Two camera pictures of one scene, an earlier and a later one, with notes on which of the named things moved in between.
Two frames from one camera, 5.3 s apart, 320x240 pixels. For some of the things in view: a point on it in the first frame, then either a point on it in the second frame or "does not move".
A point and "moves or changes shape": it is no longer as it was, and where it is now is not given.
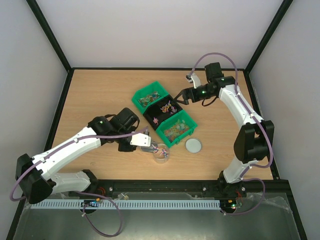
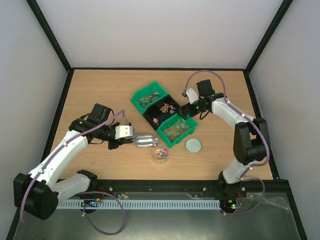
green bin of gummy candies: (177, 128) does not move
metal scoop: (150, 149) moves or changes shape
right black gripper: (186, 95) to (186, 110)
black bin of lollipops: (161, 111) does not move
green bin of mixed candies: (149, 95) does not move
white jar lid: (193, 145) does not move
